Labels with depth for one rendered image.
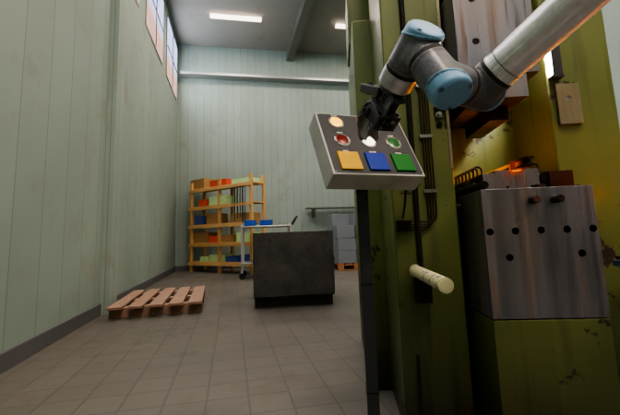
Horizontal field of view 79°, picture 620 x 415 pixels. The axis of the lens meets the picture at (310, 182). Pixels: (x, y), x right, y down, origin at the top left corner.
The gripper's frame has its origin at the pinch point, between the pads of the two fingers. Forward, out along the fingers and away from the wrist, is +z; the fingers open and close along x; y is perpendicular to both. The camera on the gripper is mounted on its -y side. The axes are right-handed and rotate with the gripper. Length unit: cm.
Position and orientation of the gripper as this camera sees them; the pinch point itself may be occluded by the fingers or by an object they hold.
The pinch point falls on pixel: (362, 135)
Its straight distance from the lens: 115.7
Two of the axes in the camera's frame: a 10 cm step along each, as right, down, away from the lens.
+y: 2.1, 7.9, -5.8
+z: -2.8, 6.2, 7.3
